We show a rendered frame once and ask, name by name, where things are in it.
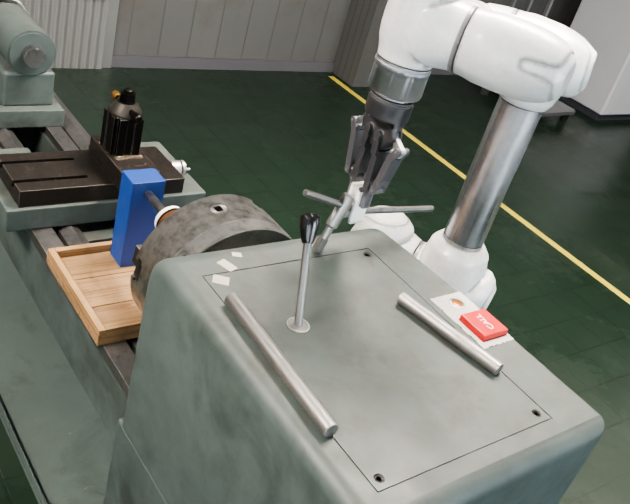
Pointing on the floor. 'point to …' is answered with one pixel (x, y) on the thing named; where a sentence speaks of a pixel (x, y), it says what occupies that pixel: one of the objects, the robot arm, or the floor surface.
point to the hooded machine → (615, 58)
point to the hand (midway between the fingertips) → (356, 202)
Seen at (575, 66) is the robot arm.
